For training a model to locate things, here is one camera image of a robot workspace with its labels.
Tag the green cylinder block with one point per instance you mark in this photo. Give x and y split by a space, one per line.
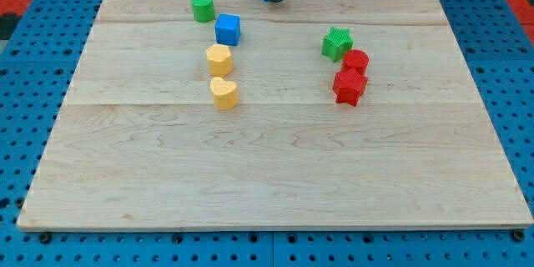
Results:
203 10

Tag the yellow heart block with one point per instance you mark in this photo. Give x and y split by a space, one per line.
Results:
225 93

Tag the yellow hexagon block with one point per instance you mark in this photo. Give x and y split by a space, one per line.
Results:
219 59

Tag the red star block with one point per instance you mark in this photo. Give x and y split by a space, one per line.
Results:
349 86

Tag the blue cube block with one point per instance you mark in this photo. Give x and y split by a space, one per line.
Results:
227 29

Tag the green star block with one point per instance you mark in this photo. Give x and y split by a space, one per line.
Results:
336 43

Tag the red cylinder block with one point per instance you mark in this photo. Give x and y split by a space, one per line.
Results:
355 59

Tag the wooden board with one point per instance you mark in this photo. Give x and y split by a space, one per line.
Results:
138 145

